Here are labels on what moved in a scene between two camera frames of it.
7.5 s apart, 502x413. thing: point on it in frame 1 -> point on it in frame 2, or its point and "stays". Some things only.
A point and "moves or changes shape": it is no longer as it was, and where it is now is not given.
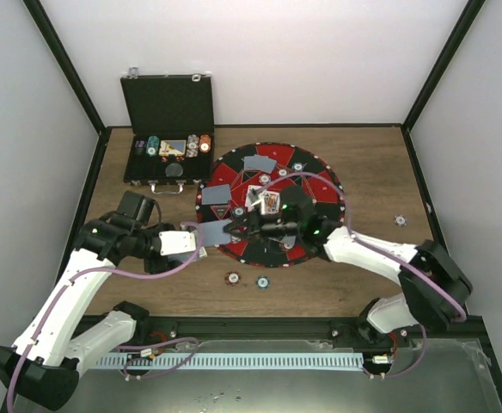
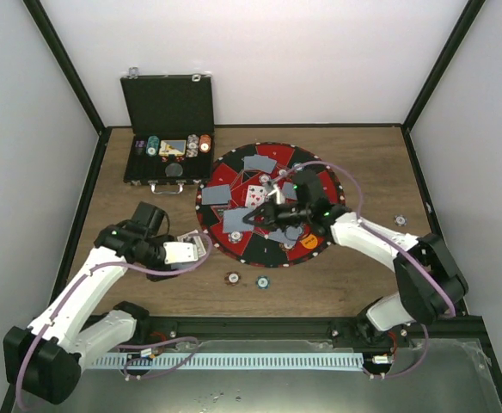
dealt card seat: (213, 233) moves or changes shape
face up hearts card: (255, 195) stays
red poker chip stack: (232, 278) stays
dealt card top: (262, 163) stays
